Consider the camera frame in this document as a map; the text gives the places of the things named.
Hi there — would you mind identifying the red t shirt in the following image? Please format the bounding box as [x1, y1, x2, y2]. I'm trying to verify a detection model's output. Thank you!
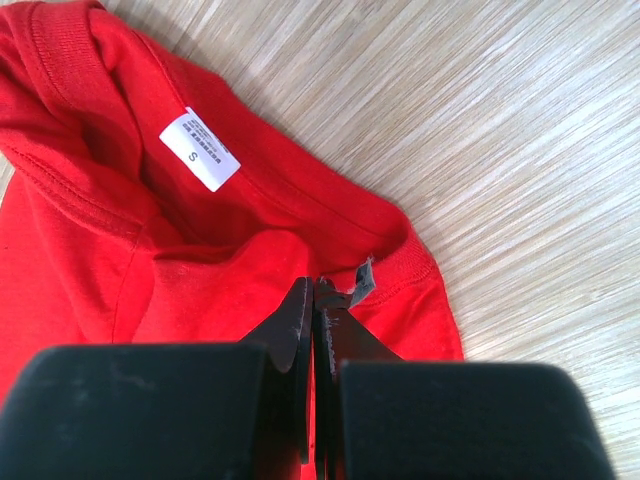
[0, 0, 465, 480]

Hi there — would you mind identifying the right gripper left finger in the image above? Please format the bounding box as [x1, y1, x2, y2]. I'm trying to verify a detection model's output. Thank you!
[1, 278, 313, 479]

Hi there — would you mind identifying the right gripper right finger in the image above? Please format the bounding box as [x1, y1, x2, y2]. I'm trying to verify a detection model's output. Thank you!
[313, 265, 615, 479]

